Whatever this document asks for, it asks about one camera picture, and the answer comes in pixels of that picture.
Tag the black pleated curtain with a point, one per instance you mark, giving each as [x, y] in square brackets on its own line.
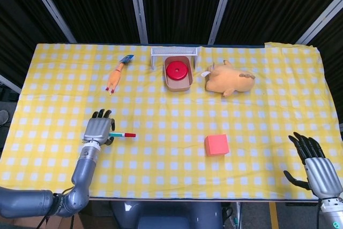
[182, 6]

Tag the pink red cube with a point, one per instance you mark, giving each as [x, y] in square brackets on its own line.
[217, 146]

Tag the orange rubber chicken toy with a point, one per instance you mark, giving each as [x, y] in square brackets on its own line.
[115, 77]

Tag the brown cardboard box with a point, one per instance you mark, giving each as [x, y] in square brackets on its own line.
[26, 223]

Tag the brown paper box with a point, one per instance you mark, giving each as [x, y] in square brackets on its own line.
[178, 86]

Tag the red round disc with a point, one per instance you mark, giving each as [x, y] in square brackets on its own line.
[177, 71]

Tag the yellow white checked tablecloth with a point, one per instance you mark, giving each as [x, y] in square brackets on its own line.
[171, 170]

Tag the white mesh metal rack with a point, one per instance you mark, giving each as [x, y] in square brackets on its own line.
[174, 51]

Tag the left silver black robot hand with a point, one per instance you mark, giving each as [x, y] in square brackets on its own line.
[97, 129]

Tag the red capped marker pen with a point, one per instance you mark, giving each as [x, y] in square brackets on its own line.
[126, 135]

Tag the tan plush pig toy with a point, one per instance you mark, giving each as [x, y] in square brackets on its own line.
[230, 80]

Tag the white metal frame post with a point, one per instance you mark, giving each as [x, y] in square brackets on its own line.
[139, 6]
[9, 83]
[222, 6]
[319, 22]
[51, 6]

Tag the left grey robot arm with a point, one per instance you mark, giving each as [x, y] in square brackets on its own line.
[83, 170]

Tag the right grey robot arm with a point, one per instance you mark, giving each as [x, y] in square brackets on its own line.
[333, 215]

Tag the grey blue robot torso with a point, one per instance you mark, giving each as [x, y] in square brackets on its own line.
[166, 215]

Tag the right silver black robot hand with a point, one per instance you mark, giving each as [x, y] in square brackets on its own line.
[323, 175]

